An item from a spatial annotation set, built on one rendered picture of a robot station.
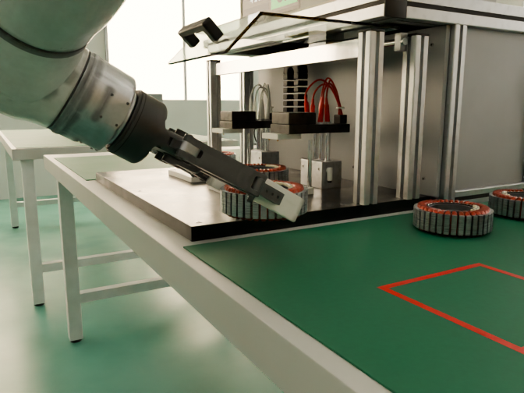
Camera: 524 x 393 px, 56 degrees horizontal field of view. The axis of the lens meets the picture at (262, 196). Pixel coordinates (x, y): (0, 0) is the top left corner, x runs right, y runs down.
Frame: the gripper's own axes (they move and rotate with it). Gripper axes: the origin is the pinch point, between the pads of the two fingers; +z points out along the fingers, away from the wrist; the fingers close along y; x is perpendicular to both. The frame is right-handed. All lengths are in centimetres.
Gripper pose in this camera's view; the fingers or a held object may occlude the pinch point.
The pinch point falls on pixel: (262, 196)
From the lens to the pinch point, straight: 63.1
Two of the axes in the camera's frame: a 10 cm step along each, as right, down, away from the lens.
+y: 5.0, 1.6, -8.5
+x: 4.3, -9.0, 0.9
